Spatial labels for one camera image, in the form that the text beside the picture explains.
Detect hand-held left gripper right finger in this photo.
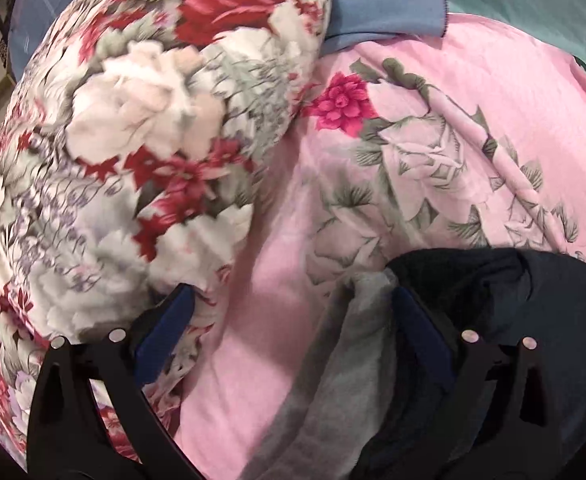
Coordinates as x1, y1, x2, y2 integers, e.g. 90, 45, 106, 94
390, 286, 560, 480

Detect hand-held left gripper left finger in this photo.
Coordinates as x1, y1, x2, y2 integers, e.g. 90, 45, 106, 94
27, 283, 204, 480

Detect black pants with grey lining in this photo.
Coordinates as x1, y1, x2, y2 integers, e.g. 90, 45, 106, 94
243, 247, 586, 480

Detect pink floral bedsheet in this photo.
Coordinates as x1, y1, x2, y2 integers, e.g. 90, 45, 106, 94
175, 15, 586, 480

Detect plain blue cloth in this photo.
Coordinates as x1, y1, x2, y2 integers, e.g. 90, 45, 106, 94
319, 0, 450, 57

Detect teal printed sheet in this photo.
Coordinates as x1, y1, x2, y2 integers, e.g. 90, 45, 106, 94
437, 0, 586, 83

